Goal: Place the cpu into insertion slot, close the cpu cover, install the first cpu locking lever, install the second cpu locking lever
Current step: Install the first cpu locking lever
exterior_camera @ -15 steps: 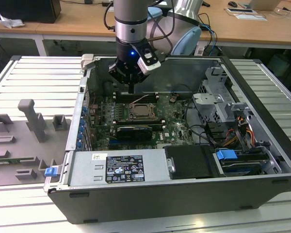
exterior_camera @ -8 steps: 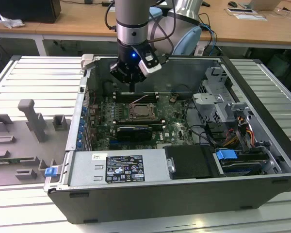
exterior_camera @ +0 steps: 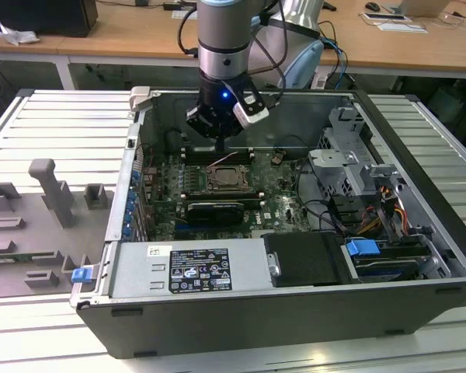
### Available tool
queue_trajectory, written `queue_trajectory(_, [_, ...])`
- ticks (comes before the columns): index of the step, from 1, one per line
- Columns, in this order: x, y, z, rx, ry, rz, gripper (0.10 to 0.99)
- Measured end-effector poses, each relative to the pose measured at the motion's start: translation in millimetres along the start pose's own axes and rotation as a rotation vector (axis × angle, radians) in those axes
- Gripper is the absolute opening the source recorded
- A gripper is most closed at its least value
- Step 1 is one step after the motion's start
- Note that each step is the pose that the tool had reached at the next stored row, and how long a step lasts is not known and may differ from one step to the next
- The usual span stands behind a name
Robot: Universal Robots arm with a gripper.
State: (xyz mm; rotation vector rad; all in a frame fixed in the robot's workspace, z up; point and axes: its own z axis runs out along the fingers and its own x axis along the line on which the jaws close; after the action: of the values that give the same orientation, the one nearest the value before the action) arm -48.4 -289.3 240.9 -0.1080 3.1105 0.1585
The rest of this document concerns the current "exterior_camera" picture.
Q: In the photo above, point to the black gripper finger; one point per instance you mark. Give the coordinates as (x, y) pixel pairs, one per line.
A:
(196, 118)

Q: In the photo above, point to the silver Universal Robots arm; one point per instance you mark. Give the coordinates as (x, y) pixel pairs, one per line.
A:
(221, 35)

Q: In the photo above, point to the black RAM slot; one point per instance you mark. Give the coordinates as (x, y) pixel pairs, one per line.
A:
(221, 192)
(198, 159)
(202, 152)
(221, 197)

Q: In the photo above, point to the CPU socket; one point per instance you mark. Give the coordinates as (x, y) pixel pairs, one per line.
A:
(229, 187)

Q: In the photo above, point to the blue expansion slot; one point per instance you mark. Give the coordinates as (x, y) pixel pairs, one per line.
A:
(182, 232)

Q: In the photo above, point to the grey case corner latch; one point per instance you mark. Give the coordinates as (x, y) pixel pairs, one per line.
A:
(140, 97)

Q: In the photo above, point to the round coin cell battery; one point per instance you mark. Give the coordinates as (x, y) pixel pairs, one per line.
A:
(278, 157)

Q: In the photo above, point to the white paper sheet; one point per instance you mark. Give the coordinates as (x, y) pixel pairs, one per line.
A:
(404, 27)
(184, 14)

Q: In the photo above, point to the black graphics card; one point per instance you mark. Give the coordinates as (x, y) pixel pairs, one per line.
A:
(215, 213)

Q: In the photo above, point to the small white box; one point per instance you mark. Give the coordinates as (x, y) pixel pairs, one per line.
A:
(319, 81)

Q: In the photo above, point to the black power adapter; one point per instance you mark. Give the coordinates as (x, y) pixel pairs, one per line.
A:
(172, 6)

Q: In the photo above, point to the green motherboard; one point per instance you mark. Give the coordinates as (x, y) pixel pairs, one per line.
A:
(283, 202)

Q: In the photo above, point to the silver metal disk cage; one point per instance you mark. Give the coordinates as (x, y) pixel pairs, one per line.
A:
(334, 159)

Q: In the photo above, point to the silver power supply with label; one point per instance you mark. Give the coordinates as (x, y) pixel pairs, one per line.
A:
(132, 272)

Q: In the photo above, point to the black plastic shroud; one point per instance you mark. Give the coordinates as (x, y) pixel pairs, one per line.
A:
(303, 258)

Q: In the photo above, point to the black computer mouse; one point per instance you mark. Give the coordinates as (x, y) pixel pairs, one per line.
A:
(372, 5)

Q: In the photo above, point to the black computer box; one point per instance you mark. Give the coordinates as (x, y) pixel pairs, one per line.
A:
(42, 15)

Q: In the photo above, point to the white flat device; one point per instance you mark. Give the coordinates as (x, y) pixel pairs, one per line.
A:
(384, 16)

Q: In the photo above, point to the blue plastic case latch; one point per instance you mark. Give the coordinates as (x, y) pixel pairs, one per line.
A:
(81, 275)

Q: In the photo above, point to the crumpled white paper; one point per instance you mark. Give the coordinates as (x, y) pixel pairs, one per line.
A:
(17, 36)

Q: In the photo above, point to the grey parts rack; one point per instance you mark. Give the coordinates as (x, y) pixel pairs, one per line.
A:
(31, 233)

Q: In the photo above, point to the black open PC case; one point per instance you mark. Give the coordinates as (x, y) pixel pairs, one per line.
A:
(256, 322)

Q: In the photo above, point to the green RAM stick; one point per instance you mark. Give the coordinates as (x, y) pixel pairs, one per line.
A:
(19, 256)

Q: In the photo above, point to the silver laptop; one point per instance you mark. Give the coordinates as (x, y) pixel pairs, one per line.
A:
(419, 7)

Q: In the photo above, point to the hard disk drive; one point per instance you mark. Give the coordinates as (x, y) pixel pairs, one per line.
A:
(388, 268)

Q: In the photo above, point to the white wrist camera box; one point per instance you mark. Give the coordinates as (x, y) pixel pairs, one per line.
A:
(250, 114)

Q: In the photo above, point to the wooden desk white frame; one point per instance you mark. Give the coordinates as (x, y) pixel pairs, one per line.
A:
(140, 35)

